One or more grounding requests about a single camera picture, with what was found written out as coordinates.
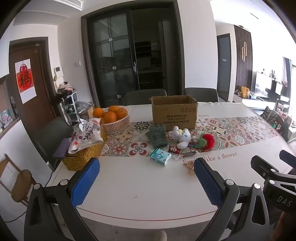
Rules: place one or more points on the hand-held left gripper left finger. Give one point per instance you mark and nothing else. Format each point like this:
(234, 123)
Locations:
(85, 183)

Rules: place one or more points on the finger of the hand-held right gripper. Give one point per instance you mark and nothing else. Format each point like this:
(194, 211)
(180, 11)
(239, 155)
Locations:
(262, 165)
(288, 155)

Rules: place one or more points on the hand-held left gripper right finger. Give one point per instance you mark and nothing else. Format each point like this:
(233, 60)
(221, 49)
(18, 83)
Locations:
(208, 183)

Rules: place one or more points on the red strawberry plush toy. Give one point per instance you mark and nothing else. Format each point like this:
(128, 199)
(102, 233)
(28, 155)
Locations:
(208, 140)

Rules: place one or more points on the white plush toy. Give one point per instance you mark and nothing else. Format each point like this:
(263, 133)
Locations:
(182, 139)

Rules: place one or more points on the green knitted glove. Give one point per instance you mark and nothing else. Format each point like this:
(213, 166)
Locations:
(157, 136)

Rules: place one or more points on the brown cardboard box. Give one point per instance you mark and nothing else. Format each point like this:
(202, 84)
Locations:
(171, 115)

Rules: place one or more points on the wooden clothespin bundle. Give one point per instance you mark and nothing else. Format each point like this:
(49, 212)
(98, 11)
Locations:
(190, 168)

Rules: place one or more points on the yellow woven basket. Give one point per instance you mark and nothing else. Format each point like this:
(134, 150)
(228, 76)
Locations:
(78, 160)

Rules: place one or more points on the clear snack wrapper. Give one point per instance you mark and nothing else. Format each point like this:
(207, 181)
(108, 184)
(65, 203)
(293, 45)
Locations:
(188, 154)

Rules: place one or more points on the chair with patterned cloth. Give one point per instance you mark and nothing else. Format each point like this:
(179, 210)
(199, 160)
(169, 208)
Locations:
(274, 120)

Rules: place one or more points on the purple flat case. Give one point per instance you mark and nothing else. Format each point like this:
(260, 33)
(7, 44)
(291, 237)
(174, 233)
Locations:
(61, 150)

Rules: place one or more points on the small red packet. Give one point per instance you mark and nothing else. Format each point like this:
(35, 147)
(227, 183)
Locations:
(174, 149)

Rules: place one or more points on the floral cloth bag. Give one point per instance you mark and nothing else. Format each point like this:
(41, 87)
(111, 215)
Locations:
(87, 134)

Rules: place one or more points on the teal tissue packet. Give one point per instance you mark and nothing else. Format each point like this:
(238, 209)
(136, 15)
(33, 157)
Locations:
(160, 157)

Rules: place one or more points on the dark grey dining chair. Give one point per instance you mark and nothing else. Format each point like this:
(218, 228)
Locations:
(53, 136)

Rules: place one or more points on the white slatted fruit basket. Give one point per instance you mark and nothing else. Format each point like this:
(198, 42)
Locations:
(115, 128)

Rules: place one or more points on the white television cabinet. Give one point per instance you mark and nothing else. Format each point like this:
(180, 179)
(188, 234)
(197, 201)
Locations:
(252, 102)

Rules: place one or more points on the wooden stool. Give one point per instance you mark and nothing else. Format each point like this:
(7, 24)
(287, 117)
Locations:
(20, 183)

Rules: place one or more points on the orange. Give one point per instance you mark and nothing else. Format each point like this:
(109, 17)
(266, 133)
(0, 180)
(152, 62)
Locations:
(113, 108)
(121, 113)
(98, 112)
(109, 117)

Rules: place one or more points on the beige rounded object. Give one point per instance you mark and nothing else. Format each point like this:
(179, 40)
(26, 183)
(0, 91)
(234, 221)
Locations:
(158, 236)

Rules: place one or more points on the yellow gift bag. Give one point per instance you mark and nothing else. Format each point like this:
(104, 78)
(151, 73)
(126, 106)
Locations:
(245, 91)

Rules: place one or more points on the television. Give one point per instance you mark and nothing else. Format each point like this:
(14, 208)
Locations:
(264, 83)

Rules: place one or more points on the grey plastic bag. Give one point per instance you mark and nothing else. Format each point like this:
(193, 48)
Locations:
(83, 106)

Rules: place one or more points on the white shoe rack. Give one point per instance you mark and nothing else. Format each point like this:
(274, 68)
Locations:
(69, 106)

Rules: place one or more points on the pile of clothes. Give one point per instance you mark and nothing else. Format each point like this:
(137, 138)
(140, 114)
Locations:
(66, 88)

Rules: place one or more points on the brown wooden door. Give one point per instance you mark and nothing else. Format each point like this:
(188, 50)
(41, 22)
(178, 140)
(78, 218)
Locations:
(44, 92)

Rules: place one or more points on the black door lock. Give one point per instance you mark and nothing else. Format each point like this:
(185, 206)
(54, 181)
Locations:
(14, 106)

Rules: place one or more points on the dark interior door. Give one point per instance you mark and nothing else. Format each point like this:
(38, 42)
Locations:
(224, 67)

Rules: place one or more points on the white intercom panel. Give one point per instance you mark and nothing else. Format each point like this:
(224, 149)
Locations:
(58, 71)

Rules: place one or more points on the red and white door poster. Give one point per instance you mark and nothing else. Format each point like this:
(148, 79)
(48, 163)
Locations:
(25, 81)

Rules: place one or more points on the dark glass sliding door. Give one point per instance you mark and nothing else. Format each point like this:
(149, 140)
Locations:
(129, 53)

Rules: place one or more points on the white air vent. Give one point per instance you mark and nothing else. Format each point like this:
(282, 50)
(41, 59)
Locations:
(34, 20)

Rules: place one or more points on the gold wall ornament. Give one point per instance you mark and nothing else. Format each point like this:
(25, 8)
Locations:
(244, 51)

